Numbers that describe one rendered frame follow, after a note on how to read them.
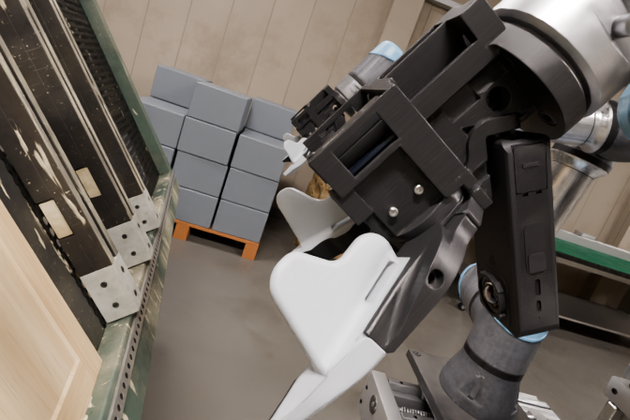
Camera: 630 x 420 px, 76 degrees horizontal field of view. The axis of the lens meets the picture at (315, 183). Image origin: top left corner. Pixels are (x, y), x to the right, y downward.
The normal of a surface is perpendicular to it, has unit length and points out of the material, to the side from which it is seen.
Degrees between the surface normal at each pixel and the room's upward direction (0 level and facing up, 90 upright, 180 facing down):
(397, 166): 90
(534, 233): 87
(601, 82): 99
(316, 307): 61
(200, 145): 90
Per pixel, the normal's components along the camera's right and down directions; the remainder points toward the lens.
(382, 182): 0.07, 0.23
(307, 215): -0.38, 0.51
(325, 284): 0.46, -0.17
